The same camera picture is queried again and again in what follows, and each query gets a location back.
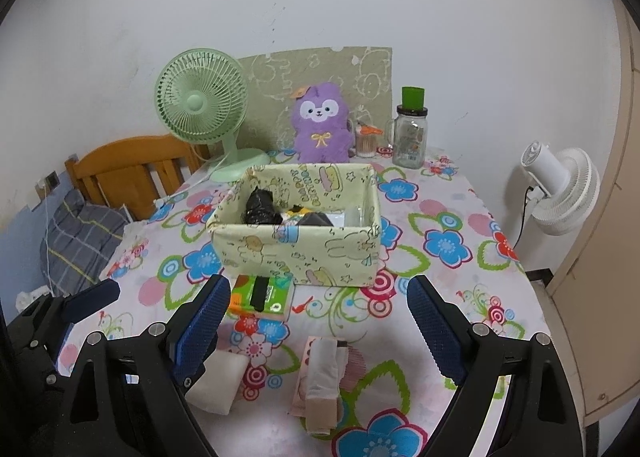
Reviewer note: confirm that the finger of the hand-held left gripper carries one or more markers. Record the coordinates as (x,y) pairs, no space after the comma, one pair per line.
(95,294)

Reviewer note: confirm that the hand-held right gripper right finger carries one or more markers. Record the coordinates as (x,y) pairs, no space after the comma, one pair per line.
(435,327)

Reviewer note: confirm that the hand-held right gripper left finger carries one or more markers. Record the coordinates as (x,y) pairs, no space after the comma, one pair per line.
(200,332)

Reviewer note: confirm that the white cloth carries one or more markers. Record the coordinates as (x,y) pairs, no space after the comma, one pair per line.
(220,382)

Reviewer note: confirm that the green orange tissue packet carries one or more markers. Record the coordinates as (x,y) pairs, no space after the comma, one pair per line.
(275,302)

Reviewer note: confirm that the yellow-green cartoon storage box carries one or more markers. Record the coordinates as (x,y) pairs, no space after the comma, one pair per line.
(300,257)

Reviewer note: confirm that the pink white tissue pack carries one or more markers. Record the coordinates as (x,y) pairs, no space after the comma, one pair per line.
(320,377)

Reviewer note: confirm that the black plastic bag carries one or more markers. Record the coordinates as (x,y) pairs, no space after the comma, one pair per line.
(260,207)

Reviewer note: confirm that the dark grey sock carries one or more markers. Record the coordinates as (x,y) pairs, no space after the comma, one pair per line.
(315,219)

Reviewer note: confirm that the grey plaid pillow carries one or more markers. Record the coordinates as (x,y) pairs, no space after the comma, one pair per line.
(80,237)

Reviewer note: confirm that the floral tablecloth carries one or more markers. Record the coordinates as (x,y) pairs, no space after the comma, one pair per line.
(440,207)

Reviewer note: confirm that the wooden chair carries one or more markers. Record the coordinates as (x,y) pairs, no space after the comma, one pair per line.
(130,162)

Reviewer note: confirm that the beige door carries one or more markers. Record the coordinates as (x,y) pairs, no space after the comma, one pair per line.
(610,287)

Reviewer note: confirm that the white standing fan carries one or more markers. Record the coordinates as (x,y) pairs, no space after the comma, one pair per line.
(565,187)

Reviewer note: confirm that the toothpick jar with orange lid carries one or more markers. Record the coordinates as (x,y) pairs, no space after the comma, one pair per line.
(365,144)

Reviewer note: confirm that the green desk fan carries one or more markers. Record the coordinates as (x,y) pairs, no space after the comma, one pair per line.
(192,104)

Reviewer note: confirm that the purple plush toy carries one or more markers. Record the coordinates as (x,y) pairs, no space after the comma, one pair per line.
(320,137)

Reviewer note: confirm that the green plastic cup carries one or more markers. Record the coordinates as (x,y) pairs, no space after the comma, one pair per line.
(414,98)

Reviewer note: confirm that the cartoon patterned board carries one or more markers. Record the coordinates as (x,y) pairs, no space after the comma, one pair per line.
(280,72)

